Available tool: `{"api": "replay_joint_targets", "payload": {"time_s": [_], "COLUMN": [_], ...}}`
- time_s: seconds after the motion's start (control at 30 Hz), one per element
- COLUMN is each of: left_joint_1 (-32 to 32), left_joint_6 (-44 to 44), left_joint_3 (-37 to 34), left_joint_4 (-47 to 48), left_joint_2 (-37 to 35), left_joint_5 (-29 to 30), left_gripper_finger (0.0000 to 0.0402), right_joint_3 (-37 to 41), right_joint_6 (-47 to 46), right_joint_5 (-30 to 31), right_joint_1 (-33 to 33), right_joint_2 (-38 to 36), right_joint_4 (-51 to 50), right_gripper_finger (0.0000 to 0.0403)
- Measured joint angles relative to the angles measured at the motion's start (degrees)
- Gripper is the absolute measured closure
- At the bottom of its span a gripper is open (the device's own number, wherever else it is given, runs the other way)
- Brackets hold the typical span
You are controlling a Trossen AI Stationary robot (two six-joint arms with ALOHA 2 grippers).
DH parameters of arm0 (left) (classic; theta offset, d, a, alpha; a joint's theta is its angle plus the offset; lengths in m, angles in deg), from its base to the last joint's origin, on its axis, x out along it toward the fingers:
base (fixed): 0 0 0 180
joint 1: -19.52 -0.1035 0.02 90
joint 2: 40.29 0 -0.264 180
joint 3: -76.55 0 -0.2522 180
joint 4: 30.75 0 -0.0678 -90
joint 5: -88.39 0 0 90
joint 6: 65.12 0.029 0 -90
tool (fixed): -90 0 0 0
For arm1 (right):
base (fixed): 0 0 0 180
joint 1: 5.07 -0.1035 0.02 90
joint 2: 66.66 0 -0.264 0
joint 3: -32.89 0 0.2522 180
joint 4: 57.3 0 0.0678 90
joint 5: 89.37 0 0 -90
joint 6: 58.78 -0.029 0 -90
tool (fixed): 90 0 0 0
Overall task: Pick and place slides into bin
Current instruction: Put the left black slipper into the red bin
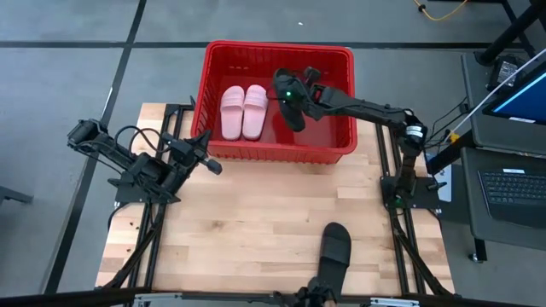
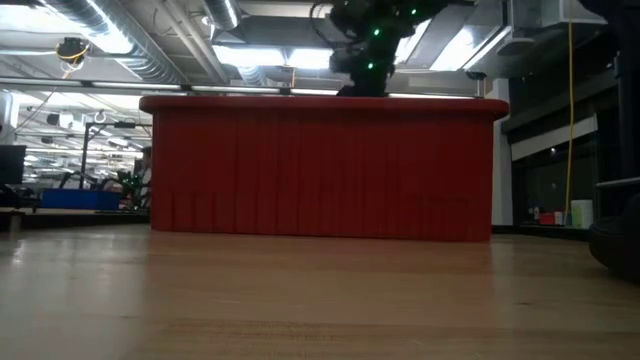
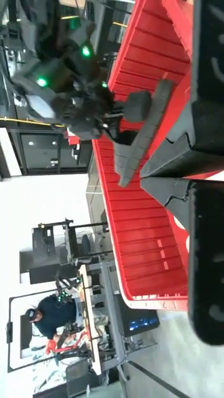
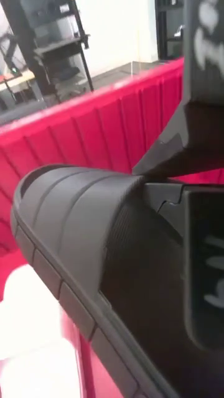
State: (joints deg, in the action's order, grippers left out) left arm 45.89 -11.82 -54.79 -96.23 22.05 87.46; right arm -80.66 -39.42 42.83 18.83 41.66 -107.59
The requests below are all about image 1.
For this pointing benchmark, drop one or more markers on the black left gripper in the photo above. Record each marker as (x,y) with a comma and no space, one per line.
(189,164)

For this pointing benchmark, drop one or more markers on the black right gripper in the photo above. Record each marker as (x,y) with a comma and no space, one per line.
(300,97)

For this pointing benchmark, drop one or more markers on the black rubber slide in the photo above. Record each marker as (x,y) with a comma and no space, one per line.
(335,251)
(294,122)

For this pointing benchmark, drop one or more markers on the pink rubber slide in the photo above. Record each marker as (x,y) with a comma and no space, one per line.
(255,111)
(232,113)

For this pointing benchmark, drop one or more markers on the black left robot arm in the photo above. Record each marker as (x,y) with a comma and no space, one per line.
(106,149)

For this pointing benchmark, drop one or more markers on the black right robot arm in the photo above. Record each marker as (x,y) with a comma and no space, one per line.
(367,111)

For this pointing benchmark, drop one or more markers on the red plastic bin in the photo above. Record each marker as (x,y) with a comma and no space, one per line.
(324,136)

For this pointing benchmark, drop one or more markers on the yellow connector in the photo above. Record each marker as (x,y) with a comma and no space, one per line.
(454,137)

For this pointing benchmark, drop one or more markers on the white paper sheet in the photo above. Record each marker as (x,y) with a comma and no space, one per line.
(445,183)

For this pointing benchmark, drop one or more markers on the grey desk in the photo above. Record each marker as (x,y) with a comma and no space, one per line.
(478,85)

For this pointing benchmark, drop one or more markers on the thin white rod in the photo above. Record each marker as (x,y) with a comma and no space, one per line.
(495,91)

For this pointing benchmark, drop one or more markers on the black power adapter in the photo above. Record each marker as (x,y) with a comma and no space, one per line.
(505,70)

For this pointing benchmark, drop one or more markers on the black tripod stand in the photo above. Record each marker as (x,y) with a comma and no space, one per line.
(507,36)

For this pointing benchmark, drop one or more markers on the monitor with blue screen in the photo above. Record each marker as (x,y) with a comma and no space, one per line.
(529,100)

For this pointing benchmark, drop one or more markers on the black laptop keyboard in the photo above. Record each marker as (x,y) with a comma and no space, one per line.
(512,192)

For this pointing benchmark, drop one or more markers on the black desk caster leg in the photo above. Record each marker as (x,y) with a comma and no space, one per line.
(480,249)

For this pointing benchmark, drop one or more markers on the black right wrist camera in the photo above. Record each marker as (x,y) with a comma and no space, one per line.
(312,74)

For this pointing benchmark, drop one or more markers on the black left frame rails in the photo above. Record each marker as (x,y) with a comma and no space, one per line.
(162,113)

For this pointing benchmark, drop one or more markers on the black frame rails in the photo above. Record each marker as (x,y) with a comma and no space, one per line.
(399,239)
(162,113)

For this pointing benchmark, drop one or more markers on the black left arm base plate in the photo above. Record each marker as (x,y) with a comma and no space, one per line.
(128,196)

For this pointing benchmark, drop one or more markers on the silver metal bracket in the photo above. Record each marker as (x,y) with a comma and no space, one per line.
(158,300)
(394,302)

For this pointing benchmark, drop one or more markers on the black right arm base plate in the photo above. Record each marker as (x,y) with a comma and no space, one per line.
(424,192)

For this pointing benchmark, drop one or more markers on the black right frame rails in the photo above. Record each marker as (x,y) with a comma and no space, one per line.
(399,239)

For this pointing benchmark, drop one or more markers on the black frame crossbar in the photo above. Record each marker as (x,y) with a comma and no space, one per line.
(64,297)

